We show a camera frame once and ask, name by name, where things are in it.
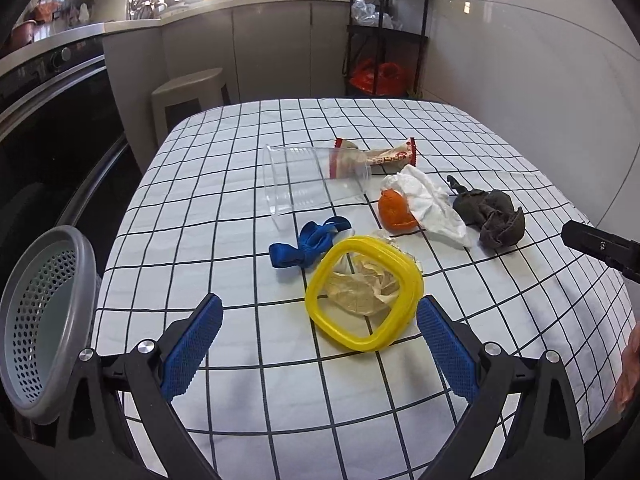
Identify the crumpled white tissue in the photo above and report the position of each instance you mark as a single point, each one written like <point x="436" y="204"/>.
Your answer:
<point x="430" y="200"/>

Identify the grey kitchen countertop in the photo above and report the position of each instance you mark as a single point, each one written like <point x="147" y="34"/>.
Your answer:
<point x="210" y="10"/>

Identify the black built-in oven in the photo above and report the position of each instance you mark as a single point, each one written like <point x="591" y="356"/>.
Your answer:
<point x="50" y="135"/>

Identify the clear plastic bags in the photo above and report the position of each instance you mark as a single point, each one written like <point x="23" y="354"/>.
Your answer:
<point x="367" y="12"/>

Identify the copper pot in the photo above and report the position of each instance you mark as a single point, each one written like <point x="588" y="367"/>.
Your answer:
<point x="22" y="32"/>

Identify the beige kitchen cabinet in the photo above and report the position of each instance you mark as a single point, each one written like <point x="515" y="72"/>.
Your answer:
<point x="270" y="45"/>

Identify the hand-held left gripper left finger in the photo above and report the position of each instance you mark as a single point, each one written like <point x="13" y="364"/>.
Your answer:
<point x="192" y="345"/>

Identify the orange peel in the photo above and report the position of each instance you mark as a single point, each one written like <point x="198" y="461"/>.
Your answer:
<point x="395" y="210"/>

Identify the red beige snack wrapper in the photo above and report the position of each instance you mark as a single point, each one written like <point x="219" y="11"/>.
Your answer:
<point x="395" y="157"/>

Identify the beige plastic stool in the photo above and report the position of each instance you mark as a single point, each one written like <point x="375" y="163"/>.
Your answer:
<point x="190" y="85"/>

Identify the white black checked tablecloth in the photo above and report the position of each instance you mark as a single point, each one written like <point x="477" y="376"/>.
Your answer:
<point x="225" y="240"/>

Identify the crumpled clear plastic wrap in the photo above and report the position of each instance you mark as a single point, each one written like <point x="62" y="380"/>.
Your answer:
<point x="360" y="290"/>

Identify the clear plastic cup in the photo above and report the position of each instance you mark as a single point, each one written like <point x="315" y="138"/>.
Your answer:
<point x="300" y="175"/>

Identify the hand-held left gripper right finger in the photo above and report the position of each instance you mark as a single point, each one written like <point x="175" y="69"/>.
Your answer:
<point x="447" y="350"/>

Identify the grey perforated plastic basket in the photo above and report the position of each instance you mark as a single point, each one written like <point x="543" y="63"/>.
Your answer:
<point x="40" y="310"/>

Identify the person's right hand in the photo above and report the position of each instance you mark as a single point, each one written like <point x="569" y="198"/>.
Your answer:
<point x="629" y="370"/>

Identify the red plastic bag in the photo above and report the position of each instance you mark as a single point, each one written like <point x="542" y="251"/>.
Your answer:
<point x="375" y="77"/>

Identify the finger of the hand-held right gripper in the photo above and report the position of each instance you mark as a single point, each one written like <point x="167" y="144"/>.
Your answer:
<point x="590" y="240"/>

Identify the dark brown crumpled cloth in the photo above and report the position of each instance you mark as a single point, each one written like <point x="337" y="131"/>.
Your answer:
<point x="495" y="215"/>

